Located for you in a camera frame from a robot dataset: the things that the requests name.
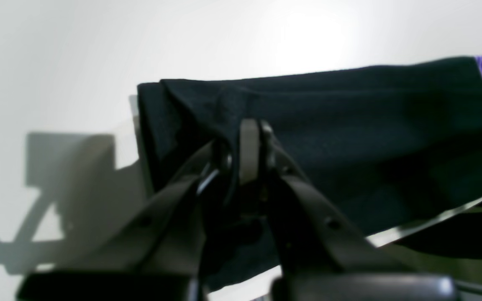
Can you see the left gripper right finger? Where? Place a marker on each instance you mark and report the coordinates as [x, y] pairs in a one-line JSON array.
[[323, 256]]

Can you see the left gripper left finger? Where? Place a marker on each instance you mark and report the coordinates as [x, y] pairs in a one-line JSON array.
[[157, 255]]

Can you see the black T-shirt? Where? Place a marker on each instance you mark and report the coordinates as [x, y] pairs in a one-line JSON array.
[[387, 144]]

